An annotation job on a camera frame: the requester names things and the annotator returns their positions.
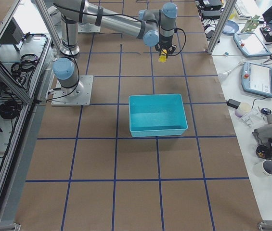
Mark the light blue plastic bin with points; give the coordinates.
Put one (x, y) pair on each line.
(157, 115)

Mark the small black bowl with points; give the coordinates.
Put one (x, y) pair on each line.
(263, 152)

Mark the black power adapter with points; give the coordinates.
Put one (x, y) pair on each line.
(233, 103)

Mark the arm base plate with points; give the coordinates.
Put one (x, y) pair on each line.
(88, 28)
(80, 96)

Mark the yellow beetle toy car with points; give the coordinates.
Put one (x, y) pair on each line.
(163, 55)

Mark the teach pendant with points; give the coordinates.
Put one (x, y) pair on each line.
(250, 45)
(257, 79)

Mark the aluminium frame post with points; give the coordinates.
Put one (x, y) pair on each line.
(220, 25)

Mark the upper teach pendant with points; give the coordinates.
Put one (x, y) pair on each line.
(250, 45)

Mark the black electronics box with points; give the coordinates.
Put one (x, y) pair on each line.
(209, 9)

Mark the blue plate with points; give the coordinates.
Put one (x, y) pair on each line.
(230, 28)

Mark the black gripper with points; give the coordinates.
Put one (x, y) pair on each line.
(165, 42)

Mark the grey control box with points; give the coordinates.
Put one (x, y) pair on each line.
(13, 35)

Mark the white paper cup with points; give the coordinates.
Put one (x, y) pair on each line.
(242, 109)

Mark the white mug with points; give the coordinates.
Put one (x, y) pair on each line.
(263, 169)

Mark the lower teach pendant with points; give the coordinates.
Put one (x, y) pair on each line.
(257, 79)

